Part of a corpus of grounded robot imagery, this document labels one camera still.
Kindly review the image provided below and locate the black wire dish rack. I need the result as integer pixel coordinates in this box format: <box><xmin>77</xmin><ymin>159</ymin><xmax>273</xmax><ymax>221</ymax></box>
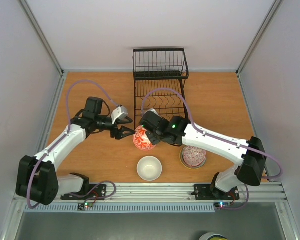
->
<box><xmin>132</xmin><ymin>47</ymin><xmax>189</xmax><ymax>127</ymax></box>

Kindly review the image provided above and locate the purple cable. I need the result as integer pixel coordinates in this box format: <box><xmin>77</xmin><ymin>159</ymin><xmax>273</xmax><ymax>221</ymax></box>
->
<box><xmin>26</xmin><ymin>79</ymin><xmax>123</xmax><ymax>210</ymax></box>
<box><xmin>140</xmin><ymin>87</ymin><xmax>283</xmax><ymax>211</ymax></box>

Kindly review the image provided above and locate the small circuit board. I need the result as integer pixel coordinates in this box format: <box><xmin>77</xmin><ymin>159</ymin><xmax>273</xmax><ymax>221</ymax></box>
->
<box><xmin>77</xmin><ymin>202</ymin><xmax>94</xmax><ymax>211</ymax></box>
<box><xmin>214</xmin><ymin>201</ymin><xmax>232</xmax><ymax>209</ymax></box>

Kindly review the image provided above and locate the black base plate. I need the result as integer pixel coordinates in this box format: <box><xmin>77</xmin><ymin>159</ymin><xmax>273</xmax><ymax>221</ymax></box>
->
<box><xmin>60</xmin><ymin>184</ymin><xmax>107</xmax><ymax>201</ymax></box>
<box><xmin>191</xmin><ymin>184</ymin><xmax>240</xmax><ymax>201</ymax></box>

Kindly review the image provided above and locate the left small circuit board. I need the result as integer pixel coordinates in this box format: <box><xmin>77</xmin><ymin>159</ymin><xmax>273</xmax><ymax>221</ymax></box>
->
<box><xmin>77</xmin><ymin>202</ymin><xmax>94</xmax><ymax>211</ymax></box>

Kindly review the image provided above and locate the yellow dotted bowl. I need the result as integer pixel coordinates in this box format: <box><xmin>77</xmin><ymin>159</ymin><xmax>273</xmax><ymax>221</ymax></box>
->
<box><xmin>179</xmin><ymin>148</ymin><xmax>207</xmax><ymax>169</ymax></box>

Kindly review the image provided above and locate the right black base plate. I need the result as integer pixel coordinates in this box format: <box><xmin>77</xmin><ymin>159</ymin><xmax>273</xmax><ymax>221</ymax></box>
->
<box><xmin>191</xmin><ymin>184</ymin><xmax>240</xmax><ymax>201</ymax></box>

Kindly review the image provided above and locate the red dotted upturned bowl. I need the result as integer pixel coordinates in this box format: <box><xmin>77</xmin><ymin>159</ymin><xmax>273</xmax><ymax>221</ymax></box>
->
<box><xmin>181</xmin><ymin>146</ymin><xmax>207</xmax><ymax>169</ymax></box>

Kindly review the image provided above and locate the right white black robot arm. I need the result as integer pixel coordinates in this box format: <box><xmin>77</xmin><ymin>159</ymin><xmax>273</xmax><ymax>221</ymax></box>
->
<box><xmin>139</xmin><ymin>110</ymin><xmax>267</xmax><ymax>199</ymax></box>

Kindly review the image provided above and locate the right small circuit board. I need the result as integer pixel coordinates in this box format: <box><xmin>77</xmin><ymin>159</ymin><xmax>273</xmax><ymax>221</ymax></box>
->
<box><xmin>214</xmin><ymin>201</ymin><xmax>232</xmax><ymax>209</ymax></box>

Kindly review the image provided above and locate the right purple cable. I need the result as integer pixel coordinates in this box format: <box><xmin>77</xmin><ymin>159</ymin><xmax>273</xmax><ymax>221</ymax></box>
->
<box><xmin>140</xmin><ymin>87</ymin><xmax>283</xmax><ymax>211</ymax></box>

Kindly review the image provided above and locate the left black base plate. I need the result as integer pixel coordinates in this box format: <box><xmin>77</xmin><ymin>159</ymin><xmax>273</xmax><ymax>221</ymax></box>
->
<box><xmin>60</xmin><ymin>184</ymin><xmax>107</xmax><ymax>201</ymax></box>

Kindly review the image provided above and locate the orange floral patterned bowl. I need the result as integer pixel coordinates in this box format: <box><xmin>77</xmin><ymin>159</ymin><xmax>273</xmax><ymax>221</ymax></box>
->
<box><xmin>132</xmin><ymin>126</ymin><xmax>156</xmax><ymax>151</ymax></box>

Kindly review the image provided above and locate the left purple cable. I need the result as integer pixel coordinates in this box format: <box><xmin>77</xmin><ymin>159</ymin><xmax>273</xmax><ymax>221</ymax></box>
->
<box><xmin>26</xmin><ymin>79</ymin><xmax>123</xmax><ymax>210</ymax></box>

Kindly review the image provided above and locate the aluminium frame rail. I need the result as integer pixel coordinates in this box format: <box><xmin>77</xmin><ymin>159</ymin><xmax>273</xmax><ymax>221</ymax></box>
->
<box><xmin>12</xmin><ymin>181</ymin><xmax>288</xmax><ymax>203</ymax></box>

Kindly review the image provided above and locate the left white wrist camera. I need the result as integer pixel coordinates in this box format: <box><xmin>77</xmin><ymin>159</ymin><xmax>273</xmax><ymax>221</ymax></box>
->
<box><xmin>111</xmin><ymin>105</ymin><xmax>128</xmax><ymax>124</ymax></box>

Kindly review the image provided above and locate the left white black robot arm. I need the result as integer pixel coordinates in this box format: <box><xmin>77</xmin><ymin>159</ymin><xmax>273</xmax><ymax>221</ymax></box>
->
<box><xmin>15</xmin><ymin>97</ymin><xmax>135</xmax><ymax>209</ymax></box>

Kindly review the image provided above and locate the grey slotted cable duct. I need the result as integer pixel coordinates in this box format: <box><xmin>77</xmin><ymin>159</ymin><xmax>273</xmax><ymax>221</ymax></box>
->
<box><xmin>24</xmin><ymin>202</ymin><xmax>215</xmax><ymax>214</ymax></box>

